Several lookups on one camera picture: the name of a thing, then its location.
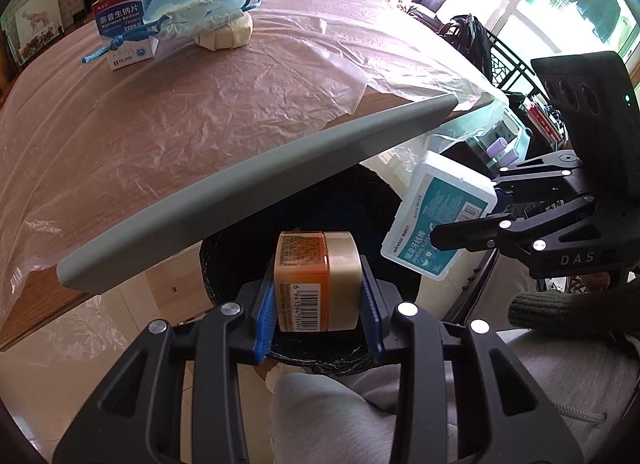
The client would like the white dental floss box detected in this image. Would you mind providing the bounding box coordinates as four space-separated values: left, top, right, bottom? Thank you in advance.
381 151 497 281

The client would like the orange jar cream lid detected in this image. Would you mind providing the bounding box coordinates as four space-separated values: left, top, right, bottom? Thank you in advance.
273 231 363 333

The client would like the yellow paper bag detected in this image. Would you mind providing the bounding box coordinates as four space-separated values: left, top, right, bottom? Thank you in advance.
194 13 253 52

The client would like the blue naproxen tablet box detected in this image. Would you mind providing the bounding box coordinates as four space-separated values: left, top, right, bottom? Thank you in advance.
91 0 158 71

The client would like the dark green sleeve forearm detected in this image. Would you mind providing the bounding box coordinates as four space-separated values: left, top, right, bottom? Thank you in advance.
508 284 639 337

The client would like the glass top side table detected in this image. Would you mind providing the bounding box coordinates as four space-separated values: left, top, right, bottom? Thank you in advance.
442 108 533 178

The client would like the grey sweatpants leg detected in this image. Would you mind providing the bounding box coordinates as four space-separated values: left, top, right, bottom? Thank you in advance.
264 333 640 464

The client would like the black jacket on chair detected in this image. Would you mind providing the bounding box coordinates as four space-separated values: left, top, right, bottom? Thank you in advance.
438 15 492 82

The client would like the grey table edge strip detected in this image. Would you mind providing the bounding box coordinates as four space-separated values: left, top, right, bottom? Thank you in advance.
56 94 458 295

